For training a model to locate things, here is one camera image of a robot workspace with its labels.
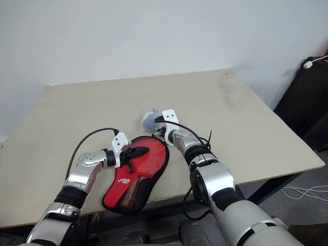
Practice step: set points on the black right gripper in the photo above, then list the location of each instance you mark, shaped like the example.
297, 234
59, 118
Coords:
160, 129

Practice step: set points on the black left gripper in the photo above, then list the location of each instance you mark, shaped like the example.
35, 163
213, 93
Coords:
125, 157

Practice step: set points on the red black-trimmed paddle case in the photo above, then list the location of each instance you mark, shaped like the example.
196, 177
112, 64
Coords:
153, 153

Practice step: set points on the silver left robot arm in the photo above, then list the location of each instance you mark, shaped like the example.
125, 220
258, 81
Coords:
84, 169

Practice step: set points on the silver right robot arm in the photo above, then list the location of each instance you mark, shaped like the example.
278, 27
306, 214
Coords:
217, 179

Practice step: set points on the grey round object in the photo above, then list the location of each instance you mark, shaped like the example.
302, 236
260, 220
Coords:
149, 123

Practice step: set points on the grey rounded shape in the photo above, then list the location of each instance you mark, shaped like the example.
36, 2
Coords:
135, 238

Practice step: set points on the dark rounded shape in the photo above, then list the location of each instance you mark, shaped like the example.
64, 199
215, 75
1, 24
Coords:
197, 233

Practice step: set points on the black table leg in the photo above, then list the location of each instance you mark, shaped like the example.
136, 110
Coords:
274, 185

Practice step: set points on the dark cabinet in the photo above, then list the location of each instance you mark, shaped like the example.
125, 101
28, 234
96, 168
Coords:
305, 102

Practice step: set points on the white power plug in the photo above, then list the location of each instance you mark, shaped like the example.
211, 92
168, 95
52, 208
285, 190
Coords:
307, 64

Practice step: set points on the olive brown object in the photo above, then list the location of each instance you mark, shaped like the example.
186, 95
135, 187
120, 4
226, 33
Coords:
307, 232

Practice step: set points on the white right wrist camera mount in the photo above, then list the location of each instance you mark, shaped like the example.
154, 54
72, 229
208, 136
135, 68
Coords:
170, 116

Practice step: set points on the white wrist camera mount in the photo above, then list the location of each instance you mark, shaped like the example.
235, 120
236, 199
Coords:
170, 116
119, 141

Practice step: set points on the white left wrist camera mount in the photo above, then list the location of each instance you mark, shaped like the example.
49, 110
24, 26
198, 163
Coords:
119, 141

